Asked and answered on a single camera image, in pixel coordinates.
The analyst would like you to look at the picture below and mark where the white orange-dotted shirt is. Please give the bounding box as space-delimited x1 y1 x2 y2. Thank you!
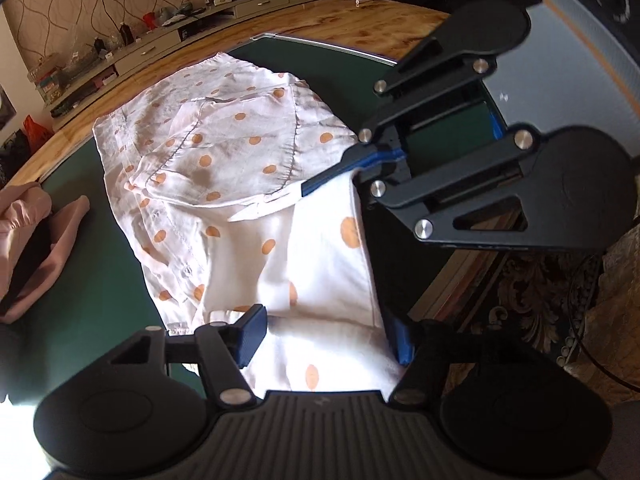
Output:
92 51 416 393

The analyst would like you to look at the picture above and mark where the pink garment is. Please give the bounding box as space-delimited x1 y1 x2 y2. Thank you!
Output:
0 180 91 325

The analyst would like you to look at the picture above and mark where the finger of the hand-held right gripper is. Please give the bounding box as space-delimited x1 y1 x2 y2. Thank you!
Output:
355 129 541 248
299 34 497 197

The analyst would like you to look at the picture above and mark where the black garment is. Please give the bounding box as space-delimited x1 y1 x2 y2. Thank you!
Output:
10 220 56 301

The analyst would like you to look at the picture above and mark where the white television cabinet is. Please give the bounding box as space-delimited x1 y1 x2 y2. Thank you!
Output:
37 0 351 131

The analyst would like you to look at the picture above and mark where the black mesh basket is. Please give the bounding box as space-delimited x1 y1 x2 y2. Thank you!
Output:
0 130 31 181

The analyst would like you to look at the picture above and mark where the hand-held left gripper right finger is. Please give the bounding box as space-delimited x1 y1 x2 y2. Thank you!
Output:
383 314 533 407

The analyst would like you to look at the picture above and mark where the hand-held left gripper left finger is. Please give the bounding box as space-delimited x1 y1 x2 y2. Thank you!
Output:
105 303 269 407

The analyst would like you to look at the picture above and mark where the orange plastic bag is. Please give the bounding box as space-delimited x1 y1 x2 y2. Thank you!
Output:
22 115 53 148

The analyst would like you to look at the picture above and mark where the dark patterned rug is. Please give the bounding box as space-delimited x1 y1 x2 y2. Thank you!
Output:
450 245 601 376

